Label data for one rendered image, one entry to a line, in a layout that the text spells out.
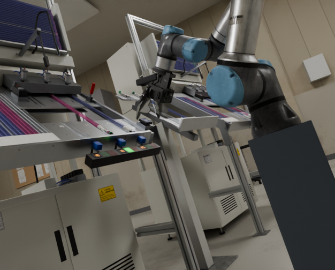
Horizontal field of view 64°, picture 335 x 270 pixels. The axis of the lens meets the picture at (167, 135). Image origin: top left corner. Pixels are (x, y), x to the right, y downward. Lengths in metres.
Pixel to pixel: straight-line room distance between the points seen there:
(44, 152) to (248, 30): 0.68
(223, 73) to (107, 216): 0.87
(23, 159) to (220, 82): 0.61
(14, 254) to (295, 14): 4.81
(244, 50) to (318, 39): 4.22
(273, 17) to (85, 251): 4.55
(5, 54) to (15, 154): 0.82
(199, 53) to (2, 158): 0.66
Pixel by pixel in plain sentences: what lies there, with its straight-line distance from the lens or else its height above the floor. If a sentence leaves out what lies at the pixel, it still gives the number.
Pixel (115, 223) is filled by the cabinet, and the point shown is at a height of 0.39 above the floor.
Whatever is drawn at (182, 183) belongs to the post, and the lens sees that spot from 1.46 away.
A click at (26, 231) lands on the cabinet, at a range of 1.17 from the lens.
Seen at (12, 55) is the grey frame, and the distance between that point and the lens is 1.61.
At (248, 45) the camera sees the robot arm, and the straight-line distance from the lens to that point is 0.78.
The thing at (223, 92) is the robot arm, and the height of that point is 0.69.
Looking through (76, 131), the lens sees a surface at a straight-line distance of 1.06.
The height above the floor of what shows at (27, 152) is 0.71.
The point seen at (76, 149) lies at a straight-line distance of 0.96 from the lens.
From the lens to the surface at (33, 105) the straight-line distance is 1.29.
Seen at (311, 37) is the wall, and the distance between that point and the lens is 4.97.
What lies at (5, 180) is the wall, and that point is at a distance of 7.58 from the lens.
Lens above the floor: 0.53
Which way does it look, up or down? 8 degrees up
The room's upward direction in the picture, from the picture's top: 18 degrees counter-clockwise
